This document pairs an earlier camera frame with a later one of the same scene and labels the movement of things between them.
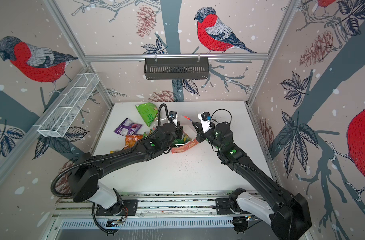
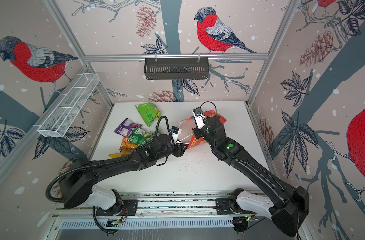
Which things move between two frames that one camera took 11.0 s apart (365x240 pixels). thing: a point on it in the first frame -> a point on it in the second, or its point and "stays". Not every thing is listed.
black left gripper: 179,130 -> 179,150
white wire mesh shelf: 60,117 stays
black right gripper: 202,135 stays
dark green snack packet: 176,141 -> 139,137
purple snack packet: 127,127 stays
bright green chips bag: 148,111 stays
